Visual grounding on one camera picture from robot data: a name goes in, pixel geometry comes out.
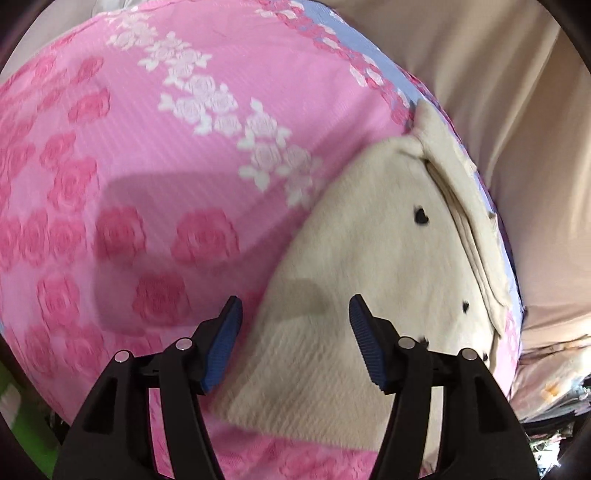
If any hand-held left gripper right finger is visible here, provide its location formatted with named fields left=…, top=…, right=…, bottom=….
left=348, top=294, right=539, bottom=480

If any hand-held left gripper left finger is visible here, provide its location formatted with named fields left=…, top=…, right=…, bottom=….
left=52, top=295, right=244, bottom=480

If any cream knit sweater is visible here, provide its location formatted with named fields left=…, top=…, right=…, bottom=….
left=210, top=99, right=514, bottom=450

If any pink floral bed sheet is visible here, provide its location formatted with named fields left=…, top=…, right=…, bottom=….
left=0, top=0, right=527, bottom=480

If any light patterned quilt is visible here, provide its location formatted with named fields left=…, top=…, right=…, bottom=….
left=508, top=330, right=591, bottom=425

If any green object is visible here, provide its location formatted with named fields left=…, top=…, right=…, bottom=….
left=0, top=362, right=62, bottom=464

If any beige curtain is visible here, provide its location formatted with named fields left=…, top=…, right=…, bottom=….
left=323, top=0, right=591, bottom=340

